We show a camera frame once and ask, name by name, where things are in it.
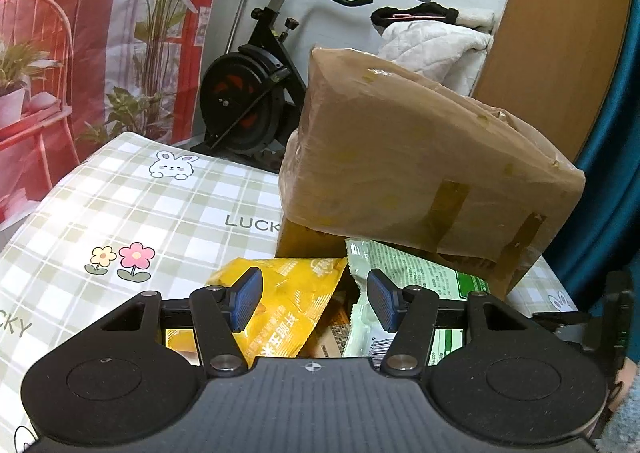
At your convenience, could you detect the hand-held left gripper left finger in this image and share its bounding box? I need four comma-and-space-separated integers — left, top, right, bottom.
97, 267, 264, 379

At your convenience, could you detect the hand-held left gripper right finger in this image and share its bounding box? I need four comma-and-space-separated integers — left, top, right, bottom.
367, 269, 538, 378

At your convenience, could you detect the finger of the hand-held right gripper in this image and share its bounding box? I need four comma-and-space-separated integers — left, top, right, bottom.
532, 310, 593, 351

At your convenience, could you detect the green snack packet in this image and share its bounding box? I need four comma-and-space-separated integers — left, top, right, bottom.
342, 238, 492, 365

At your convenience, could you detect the yellow snack packet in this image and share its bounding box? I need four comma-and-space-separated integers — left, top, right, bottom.
165, 257, 348, 365

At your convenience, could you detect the orange brown snack packet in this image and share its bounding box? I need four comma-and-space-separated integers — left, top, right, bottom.
302, 290, 362, 359

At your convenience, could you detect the plastic-lined cardboard box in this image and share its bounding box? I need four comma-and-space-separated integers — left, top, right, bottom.
276, 46, 586, 299

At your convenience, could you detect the person's right hand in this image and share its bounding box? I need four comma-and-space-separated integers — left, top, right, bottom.
616, 362, 640, 404

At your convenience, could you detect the teal curtain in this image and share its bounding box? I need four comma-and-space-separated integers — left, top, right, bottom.
542, 0, 640, 314

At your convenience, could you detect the checked printed tablecloth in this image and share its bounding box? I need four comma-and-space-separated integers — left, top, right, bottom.
0, 132, 581, 453

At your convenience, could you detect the black exercise bike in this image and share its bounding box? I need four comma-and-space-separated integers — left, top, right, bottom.
200, 0, 375, 174

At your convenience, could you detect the white quilted jacket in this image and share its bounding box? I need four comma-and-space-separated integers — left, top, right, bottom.
377, 8, 497, 99

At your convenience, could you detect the black and pink garment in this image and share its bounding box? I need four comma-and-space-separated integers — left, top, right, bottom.
371, 3, 460, 29

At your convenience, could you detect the wooden panel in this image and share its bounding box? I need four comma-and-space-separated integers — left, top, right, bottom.
470, 0, 632, 161

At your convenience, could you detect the red printed backdrop cloth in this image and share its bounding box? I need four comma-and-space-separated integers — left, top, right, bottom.
0, 0, 228, 229

